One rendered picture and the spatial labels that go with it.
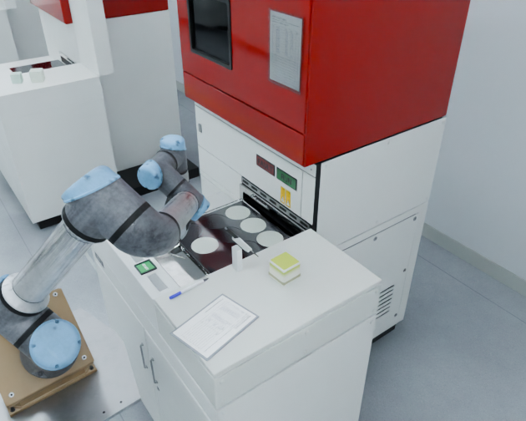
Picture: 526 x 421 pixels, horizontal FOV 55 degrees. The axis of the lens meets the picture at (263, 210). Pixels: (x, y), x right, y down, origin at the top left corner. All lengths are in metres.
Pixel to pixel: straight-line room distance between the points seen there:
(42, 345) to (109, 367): 0.33
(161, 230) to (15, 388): 0.67
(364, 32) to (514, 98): 1.44
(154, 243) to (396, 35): 1.08
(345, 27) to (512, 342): 1.98
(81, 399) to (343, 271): 0.86
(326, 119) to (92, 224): 0.86
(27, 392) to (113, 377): 0.22
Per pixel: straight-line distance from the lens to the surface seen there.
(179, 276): 1.76
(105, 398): 1.55
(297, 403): 1.74
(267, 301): 1.53
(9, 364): 1.57
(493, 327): 3.05
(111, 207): 1.07
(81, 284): 3.22
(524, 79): 2.91
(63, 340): 1.35
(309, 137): 1.63
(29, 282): 1.28
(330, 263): 1.68
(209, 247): 1.84
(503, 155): 3.05
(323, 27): 1.54
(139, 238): 1.07
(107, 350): 1.66
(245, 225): 1.95
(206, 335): 1.44
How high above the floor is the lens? 2.02
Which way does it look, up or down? 33 degrees down
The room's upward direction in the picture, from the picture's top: straight up
